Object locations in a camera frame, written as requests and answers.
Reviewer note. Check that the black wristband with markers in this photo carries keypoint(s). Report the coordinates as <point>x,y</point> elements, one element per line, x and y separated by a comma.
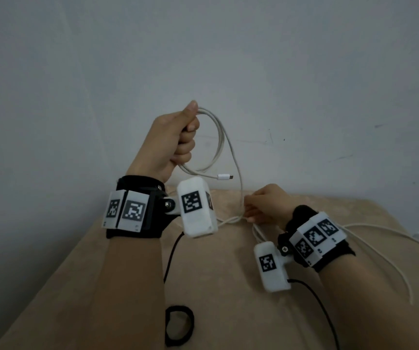
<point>317,236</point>
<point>133,211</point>

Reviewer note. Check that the person's left hand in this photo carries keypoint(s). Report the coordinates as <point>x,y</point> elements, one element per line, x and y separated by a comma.
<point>165,142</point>

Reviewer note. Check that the person's right hand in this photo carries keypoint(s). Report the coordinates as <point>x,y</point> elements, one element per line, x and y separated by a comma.
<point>271,207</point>

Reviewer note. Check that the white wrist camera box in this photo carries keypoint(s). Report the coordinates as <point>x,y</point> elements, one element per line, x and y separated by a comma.
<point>273,280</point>
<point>198,225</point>

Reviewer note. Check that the person's right forearm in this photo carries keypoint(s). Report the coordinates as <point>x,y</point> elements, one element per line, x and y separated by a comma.
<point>369,309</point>

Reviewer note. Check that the beige covered table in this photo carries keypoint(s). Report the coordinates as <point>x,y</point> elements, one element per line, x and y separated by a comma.
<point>231,306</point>

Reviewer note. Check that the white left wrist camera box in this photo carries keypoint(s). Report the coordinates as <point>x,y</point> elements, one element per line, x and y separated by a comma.
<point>198,225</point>

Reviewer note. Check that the black left wristband with markers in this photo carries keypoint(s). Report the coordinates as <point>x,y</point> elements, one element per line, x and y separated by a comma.
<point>133,211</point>

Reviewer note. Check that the person's left forearm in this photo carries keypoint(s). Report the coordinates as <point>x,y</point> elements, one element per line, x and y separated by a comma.
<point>129,298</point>

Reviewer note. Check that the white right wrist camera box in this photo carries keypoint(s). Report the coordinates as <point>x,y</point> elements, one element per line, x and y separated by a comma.
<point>273,280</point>

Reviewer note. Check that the black right wristband with markers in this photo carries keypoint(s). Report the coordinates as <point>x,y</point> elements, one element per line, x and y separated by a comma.
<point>317,236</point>

